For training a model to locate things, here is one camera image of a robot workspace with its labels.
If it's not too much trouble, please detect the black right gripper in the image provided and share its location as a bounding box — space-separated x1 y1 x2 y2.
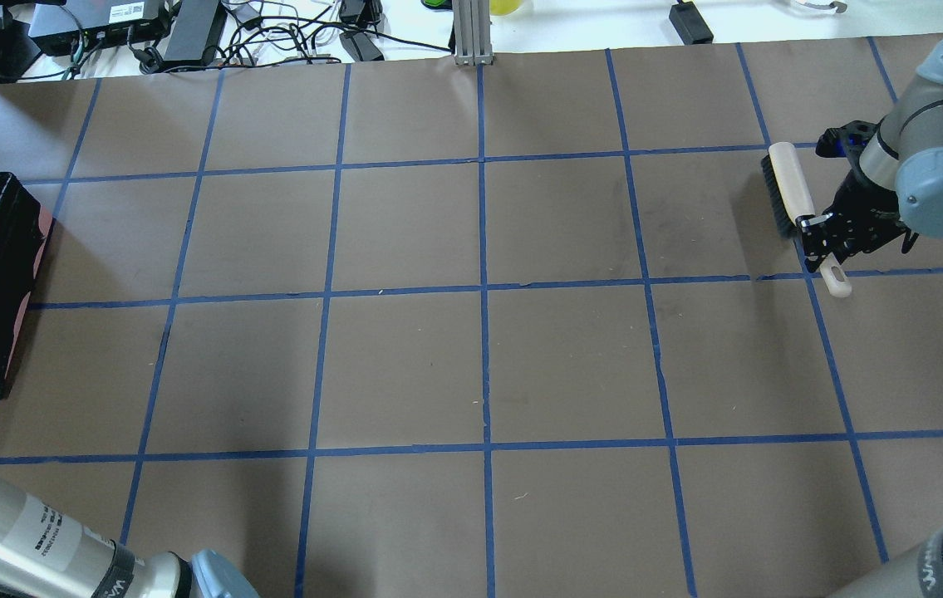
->
795 120 919 270

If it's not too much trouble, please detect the beige hand brush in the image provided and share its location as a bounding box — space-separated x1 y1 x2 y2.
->
760 141 853 298

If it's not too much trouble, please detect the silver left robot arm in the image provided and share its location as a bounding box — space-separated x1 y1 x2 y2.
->
0 478 256 597

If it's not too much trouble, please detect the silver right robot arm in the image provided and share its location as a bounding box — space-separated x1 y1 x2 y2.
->
789 39 943 272

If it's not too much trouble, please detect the small black power brick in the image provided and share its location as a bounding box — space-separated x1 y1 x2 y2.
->
668 1 715 46

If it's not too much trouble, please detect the black power adapter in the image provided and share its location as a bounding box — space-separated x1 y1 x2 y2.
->
162 1 227 71

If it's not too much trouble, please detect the aluminium frame post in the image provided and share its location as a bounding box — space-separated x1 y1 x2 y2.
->
451 0 494 66

